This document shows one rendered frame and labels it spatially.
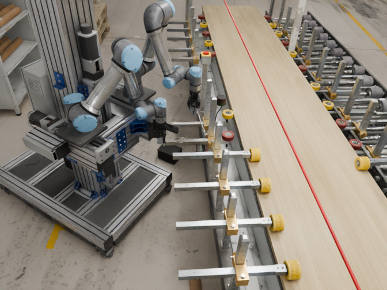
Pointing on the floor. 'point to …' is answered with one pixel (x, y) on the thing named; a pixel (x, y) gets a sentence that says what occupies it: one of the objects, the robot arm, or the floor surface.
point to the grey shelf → (17, 57)
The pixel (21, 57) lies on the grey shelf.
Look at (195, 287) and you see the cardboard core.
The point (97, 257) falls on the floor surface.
